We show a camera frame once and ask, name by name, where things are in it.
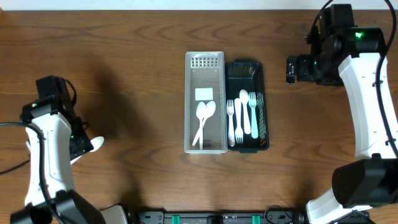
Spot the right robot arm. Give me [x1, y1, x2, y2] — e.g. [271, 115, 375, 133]
[286, 1, 397, 223]

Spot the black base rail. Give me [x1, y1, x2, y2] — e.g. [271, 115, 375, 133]
[99, 203, 373, 224]

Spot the white label sticker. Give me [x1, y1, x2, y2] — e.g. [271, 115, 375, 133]
[195, 88, 213, 101]

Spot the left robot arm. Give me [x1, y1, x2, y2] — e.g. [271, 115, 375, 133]
[10, 76, 105, 223]

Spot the black plastic basket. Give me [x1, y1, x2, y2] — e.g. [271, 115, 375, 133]
[225, 60, 269, 154]

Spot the white fork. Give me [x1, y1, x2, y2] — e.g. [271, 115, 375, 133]
[234, 98, 243, 144]
[226, 100, 236, 147]

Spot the white spoon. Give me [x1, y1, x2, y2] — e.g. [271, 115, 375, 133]
[70, 136, 104, 165]
[196, 101, 206, 140]
[239, 90, 251, 134]
[192, 101, 216, 150]

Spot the pale green fork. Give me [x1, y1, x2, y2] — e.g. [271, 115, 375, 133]
[249, 92, 259, 139]

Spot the clear plastic basket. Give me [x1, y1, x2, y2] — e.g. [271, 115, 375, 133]
[184, 51, 228, 154]

